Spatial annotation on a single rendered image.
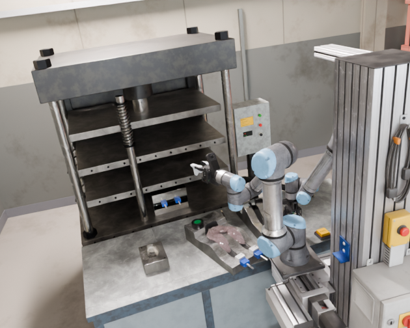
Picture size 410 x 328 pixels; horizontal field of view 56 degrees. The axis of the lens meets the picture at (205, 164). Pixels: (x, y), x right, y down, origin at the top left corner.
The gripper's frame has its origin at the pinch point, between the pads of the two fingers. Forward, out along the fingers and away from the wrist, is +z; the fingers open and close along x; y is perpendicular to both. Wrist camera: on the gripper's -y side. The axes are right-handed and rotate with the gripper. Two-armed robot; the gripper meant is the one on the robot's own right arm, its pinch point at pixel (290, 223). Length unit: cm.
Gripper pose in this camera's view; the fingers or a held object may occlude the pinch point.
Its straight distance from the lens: 250.5
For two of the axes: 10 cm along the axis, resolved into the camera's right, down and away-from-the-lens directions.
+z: 1.2, 9.1, 4.1
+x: 9.4, -2.3, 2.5
